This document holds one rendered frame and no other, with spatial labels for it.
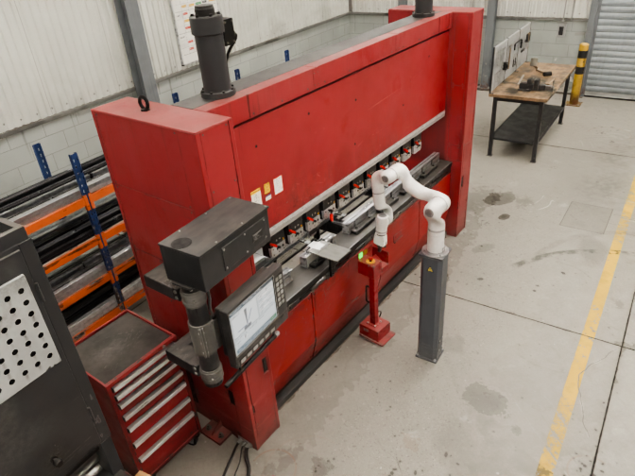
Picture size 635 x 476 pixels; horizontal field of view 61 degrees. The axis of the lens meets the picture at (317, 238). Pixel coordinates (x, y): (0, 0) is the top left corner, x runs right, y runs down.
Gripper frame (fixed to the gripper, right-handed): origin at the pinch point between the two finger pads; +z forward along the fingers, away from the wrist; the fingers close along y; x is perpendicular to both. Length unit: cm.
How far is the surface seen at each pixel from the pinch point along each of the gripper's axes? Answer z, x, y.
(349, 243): -1.0, -10.2, -22.7
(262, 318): -58, -156, 33
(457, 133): -31, 173, -31
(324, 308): 33, -53, -12
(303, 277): -1, -66, -21
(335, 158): -73, -13, -35
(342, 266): 9.7, -26.6, -16.0
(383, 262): 14.0, 3.7, 1.6
